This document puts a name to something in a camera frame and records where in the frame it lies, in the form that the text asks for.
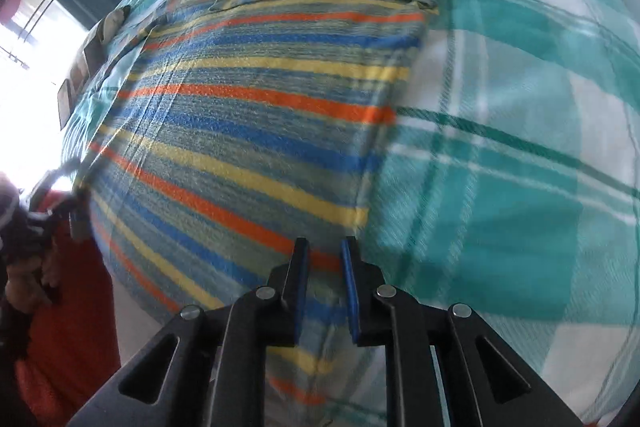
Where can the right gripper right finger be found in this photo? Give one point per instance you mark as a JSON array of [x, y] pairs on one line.
[[444, 367]]

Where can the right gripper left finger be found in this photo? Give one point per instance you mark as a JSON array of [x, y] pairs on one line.
[[207, 368]]

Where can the striped knit sweater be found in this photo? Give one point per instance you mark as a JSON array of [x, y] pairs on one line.
[[219, 131]]

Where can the orange fleece trouser leg left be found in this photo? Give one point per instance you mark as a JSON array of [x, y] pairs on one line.
[[65, 299]]

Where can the patterned cushion at bedside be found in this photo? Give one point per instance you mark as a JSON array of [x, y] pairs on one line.
[[89, 59]]

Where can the teal plaid bed cover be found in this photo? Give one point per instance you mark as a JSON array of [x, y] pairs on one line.
[[510, 183]]

